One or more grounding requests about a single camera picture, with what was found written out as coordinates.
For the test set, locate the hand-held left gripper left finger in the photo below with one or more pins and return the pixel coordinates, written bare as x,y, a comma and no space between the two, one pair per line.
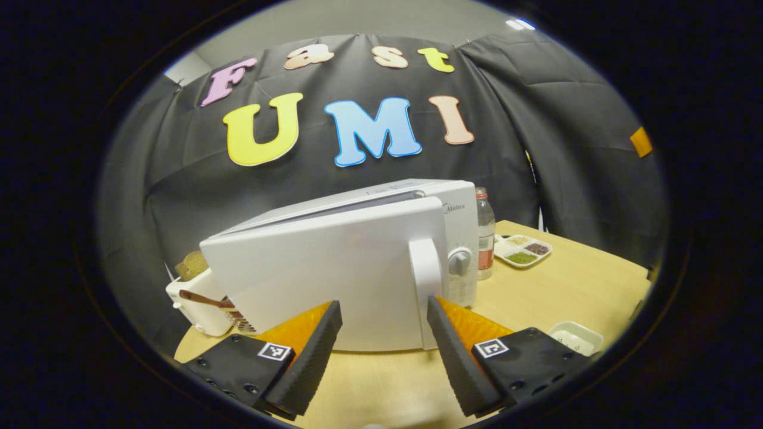
310,363

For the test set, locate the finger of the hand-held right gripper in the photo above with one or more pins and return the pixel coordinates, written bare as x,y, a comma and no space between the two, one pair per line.
641,142

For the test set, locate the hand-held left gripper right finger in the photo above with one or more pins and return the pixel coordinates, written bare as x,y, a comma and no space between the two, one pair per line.
459,369

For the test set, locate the white microwave oven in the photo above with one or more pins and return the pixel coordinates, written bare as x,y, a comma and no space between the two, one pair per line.
328,274

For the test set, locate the black backdrop cloth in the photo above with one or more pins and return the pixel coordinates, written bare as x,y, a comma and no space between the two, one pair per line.
536,131

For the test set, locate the small white square plate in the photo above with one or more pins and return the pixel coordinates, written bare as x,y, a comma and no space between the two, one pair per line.
575,339

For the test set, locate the white toaster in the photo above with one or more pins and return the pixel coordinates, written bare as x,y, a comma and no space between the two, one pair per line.
197,316

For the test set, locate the brown wooden spoon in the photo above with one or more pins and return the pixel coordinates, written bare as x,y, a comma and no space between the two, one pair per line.
202,299

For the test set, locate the clear bottle with red label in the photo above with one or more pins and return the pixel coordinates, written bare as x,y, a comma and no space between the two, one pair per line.
486,238

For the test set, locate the white divided spice tray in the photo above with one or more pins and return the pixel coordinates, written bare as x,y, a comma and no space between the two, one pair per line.
523,250

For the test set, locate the brown toast slice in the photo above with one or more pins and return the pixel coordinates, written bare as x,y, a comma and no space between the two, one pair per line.
192,266

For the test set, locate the ceiling light panel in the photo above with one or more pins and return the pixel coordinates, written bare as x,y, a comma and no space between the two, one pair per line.
520,24

